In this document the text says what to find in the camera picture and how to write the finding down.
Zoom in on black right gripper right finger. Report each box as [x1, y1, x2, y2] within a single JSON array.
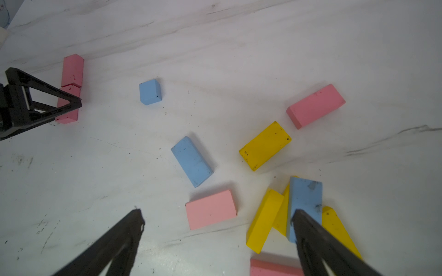
[[291, 209, 380, 276]]

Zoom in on pink rectangular block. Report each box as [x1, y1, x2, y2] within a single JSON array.
[[55, 85, 81, 124]]

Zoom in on light blue long block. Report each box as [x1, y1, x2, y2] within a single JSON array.
[[171, 136, 214, 187]]

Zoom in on yellow angled block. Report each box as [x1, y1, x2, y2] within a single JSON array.
[[322, 206, 363, 260]]

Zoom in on small blue cube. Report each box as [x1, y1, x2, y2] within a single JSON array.
[[139, 79, 162, 105]]

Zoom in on blue block on yellow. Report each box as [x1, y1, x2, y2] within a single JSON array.
[[286, 177, 323, 243]]

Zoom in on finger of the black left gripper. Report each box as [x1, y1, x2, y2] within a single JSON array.
[[1, 67, 82, 140]]

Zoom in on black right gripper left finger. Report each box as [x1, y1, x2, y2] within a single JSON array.
[[55, 209, 145, 276]]

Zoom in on light pink block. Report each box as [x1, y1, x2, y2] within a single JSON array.
[[185, 189, 237, 230]]

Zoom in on yellow rectangular block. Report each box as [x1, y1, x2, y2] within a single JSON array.
[[239, 121, 292, 171]]

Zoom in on yellow upright block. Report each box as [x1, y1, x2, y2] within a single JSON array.
[[246, 188, 284, 254]]

